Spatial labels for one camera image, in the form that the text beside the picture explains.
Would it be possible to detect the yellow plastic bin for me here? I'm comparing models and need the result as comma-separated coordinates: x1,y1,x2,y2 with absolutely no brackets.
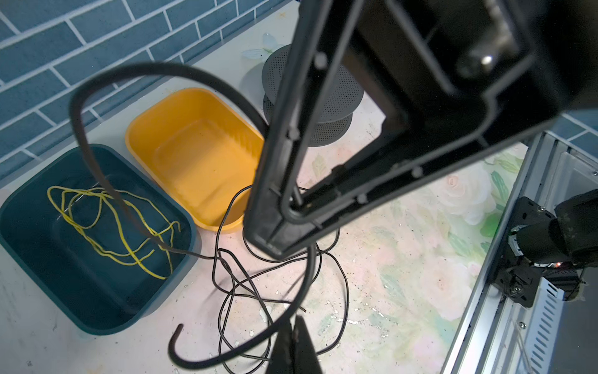
126,88,264,233

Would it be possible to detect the dark grey perforated spool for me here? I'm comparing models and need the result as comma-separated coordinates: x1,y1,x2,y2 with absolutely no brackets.
262,45,364,147

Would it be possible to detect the aluminium front rail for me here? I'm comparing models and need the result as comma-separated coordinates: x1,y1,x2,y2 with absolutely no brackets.
442,133,597,373

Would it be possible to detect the yellow thin cable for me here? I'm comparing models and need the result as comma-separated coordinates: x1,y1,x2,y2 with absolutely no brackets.
46,184,182,281

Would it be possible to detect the dark teal plastic bin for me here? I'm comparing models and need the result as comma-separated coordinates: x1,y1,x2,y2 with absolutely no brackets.
1,144,201,335

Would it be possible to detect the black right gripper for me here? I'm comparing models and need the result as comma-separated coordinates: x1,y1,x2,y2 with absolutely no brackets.
244,1,597,259

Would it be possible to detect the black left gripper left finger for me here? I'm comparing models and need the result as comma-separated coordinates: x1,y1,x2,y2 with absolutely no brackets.
266,321,294,374

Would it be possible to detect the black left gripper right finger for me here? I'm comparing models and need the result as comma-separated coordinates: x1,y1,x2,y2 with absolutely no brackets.
293,316,323,374

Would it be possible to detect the black long cable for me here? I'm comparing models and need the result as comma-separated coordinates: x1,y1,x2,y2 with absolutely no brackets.
69,62,350,374

